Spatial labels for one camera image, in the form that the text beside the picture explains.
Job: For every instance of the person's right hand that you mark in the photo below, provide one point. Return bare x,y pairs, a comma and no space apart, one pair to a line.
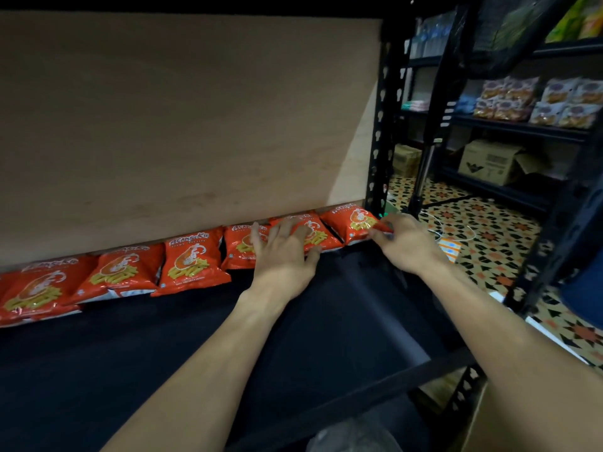
414,247

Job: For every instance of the person's left hand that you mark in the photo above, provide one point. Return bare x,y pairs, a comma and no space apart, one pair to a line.
278,268

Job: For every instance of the person's right thumb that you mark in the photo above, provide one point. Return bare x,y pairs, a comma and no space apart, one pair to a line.
380,240

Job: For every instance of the person's left middle finger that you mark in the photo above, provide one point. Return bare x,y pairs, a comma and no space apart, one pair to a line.
287,232

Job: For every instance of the person's left thumb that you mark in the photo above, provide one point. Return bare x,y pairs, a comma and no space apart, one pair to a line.
314,256

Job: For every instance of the person's left little finger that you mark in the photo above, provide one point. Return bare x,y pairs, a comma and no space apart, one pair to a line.
257,240

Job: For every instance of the orange snack packet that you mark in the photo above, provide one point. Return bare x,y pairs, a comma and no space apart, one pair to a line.
320,235
351,223

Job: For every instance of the person's left forearm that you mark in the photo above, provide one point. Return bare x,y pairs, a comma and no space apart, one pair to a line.
202,376

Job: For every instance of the person's right forearm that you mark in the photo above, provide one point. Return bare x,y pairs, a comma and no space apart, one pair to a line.
509,357

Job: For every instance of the small orange white packet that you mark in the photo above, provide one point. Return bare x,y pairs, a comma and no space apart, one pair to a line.
450,249

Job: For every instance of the small cardboard box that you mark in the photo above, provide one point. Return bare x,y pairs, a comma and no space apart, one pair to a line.
406,160

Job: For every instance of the black and silver pole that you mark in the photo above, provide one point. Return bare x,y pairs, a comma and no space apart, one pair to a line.
426,169

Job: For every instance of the black metal shelving rack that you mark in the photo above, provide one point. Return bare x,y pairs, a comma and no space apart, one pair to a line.
384,136

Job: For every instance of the light wooden shelf board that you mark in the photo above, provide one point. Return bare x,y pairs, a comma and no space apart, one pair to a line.
179,131

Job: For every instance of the large cardboard box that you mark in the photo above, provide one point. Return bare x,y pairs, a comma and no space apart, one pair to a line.
490,162

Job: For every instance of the pastel packets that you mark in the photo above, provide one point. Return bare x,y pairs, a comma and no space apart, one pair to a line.
415,105

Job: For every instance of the row of orange snack packets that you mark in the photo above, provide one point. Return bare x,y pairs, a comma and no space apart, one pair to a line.
117,272

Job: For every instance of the light blue packets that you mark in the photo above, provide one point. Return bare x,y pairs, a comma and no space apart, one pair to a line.
466,104

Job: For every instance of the black shelf board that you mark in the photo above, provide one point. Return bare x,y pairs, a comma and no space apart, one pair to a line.
141,367

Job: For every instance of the black background shelving rack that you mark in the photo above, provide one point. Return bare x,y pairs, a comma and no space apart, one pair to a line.
518,129

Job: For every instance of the clear plastic bag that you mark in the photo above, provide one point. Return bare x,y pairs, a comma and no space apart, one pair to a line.
353,437

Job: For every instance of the open brown cardboard box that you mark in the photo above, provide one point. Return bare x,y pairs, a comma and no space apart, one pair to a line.
480,418

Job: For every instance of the group of clear water bottles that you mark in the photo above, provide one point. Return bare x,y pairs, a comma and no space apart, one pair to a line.
431,35

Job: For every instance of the blue object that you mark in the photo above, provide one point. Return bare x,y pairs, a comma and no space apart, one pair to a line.
584,296

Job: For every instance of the stack of white snack packets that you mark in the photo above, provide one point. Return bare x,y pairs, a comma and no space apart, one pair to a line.
541,103

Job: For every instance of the black mesh bag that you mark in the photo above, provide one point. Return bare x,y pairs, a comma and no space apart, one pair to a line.
509,32

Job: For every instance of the yellow green snack packets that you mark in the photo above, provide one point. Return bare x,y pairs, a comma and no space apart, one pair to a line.
577,18

